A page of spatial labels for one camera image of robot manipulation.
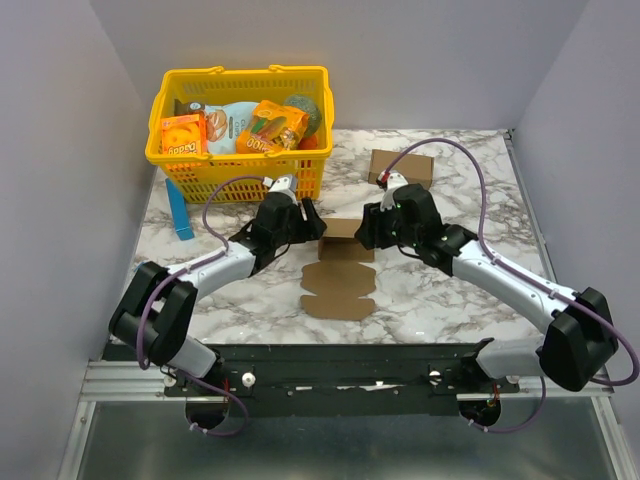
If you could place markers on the orange candy bag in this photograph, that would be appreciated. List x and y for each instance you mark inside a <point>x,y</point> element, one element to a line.
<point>272,128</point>

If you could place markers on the tall blue box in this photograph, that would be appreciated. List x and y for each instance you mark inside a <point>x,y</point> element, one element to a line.
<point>179,212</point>

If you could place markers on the light blue chips bag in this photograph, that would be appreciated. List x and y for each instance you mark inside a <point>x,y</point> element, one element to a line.
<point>224,123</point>

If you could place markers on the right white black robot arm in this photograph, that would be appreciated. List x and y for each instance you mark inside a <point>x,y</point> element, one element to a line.
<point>575,339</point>

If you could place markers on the small orange fruit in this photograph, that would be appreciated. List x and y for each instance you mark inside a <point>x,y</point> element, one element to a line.
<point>308,143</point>

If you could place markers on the brown cardboard box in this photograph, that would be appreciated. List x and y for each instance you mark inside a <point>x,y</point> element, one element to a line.
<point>338,286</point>
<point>414,167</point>

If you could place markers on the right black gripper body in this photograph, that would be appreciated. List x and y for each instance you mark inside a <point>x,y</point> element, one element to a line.
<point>373,228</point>

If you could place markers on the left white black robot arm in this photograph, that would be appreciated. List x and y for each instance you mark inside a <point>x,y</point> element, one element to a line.
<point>155,311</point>

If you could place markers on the green round melon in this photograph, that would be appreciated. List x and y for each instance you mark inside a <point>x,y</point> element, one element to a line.
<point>308,106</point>

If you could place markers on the orange Daddy snack box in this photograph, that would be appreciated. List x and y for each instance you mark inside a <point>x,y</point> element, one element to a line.
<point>184,135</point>

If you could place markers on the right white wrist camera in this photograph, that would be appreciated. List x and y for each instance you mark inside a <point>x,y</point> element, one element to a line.
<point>390,181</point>

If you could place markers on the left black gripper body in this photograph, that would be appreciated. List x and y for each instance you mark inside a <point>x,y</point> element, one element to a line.
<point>296,230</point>

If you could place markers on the yellow plastic shopping basket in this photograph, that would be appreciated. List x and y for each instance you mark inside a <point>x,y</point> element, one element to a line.
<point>197,175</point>

